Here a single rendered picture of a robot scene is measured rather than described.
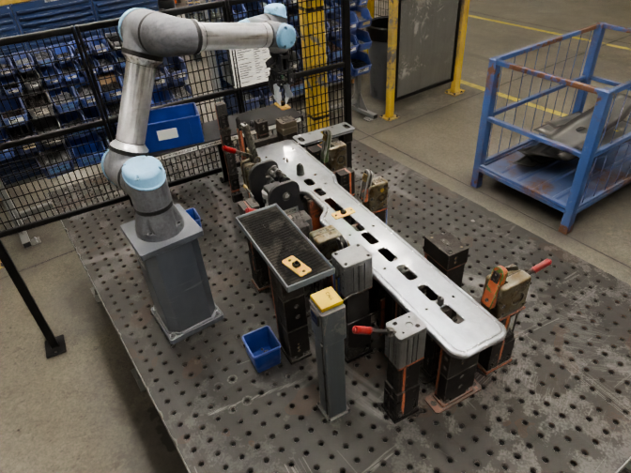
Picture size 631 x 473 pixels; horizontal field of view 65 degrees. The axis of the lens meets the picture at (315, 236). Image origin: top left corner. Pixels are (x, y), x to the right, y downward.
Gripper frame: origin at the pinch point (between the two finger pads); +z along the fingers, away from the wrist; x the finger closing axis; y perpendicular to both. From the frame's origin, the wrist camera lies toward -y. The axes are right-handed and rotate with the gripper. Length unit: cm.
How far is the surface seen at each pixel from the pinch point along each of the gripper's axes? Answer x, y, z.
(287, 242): -32, 70, 10
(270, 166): -18.8, 28.4, 9.8
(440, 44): 258, -204, 76
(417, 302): -6, 96, 25
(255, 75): 11, -55, 8
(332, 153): 17.5, 8.0, 24.8
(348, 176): 17.2, 21.5, 29.4
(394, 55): 196, -192, 71
